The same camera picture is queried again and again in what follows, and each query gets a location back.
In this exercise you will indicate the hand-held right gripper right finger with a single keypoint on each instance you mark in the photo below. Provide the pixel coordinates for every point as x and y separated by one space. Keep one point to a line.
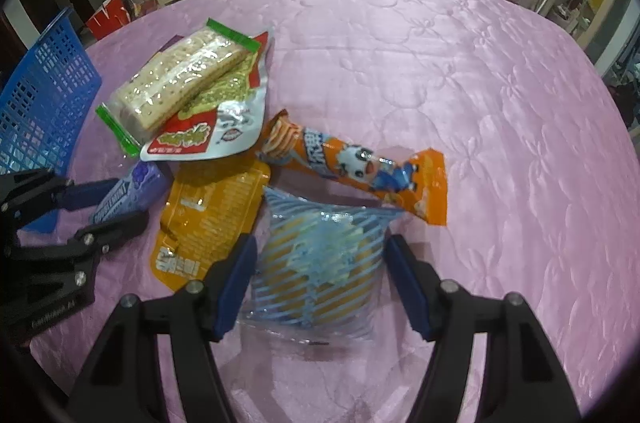
406 283

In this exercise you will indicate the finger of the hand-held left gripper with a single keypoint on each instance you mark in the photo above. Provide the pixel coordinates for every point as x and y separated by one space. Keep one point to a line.
117 227
87 196

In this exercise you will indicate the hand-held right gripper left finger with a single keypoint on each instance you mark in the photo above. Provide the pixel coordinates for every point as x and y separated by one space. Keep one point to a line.
235 283

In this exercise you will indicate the purple gum packet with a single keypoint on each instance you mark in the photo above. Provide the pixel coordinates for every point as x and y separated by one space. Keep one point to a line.
135 185

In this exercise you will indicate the yellow snack packet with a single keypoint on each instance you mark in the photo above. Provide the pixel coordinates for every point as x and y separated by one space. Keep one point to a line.
210 213

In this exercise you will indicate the blue striped clear snack packet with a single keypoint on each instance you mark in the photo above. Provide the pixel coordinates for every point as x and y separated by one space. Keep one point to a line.
320 263

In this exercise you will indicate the blue plastic basket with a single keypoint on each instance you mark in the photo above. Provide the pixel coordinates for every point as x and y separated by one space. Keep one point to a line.
45 93

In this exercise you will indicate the orange cartoon snack packet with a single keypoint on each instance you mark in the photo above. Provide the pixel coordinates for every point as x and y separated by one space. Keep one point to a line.
350 163

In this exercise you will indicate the red and white snack packet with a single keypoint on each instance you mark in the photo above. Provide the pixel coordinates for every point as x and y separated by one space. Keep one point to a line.
220 128

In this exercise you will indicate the clear green-ended cracker packet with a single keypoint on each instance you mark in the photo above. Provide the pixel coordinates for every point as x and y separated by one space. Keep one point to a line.
175 73

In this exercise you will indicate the red paper bag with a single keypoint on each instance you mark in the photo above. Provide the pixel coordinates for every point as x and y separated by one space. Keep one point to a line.
107 20

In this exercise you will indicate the pink quilted blanket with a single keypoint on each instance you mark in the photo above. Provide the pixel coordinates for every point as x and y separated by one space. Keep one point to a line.
450 103

